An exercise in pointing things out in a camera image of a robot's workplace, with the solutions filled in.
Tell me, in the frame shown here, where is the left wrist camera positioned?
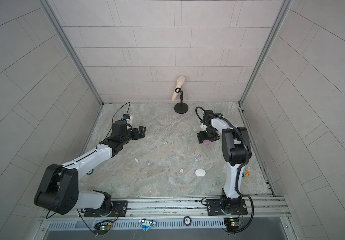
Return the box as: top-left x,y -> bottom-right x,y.
122,114 -> 132,122

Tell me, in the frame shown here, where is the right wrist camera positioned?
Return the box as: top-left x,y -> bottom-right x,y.
201,123 -> 207,131

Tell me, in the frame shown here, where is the white earbud charging case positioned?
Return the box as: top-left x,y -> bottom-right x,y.
195,169 -> 206,177

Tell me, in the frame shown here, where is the black microphone stand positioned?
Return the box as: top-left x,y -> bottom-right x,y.
174,89 -> 189,114

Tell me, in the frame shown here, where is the green orange toy car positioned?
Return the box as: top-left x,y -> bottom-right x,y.
242,171 -> 250,178

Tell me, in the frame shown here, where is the right green circuit board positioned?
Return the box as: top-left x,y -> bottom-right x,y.
224,218 -> 241,234

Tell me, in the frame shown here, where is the blue ring sticker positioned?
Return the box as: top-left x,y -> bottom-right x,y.
86,169 -> 94,175

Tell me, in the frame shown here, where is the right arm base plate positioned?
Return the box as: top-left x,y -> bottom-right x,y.
206,198 -> 248,216

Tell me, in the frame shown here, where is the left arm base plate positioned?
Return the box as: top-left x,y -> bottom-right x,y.
80,201 -> 128,218

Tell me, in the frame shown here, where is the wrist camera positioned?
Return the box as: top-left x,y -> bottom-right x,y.
201,123 -> 207,131
122,114 -> 132,122

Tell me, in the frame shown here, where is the purple earbud charging case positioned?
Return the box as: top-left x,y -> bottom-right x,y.
203,140 -> 212,146

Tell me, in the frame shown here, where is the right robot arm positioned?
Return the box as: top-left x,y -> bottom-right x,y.
195,107 -> 252,215

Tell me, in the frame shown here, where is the left green circuit board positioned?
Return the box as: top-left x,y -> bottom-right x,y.
93,221 -> 113,236

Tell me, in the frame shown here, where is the green circuit board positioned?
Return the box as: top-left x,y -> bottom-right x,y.
224,218 -> 241,234
93,221 -> 113,236

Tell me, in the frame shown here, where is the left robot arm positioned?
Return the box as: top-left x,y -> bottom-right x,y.
33,120 -> 146,217

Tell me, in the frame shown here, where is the aluminium rail frame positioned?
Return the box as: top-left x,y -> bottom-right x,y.
37,195 -> 291,221

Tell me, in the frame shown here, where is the beige microphone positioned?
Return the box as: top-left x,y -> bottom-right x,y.
171,76 -> 185,101

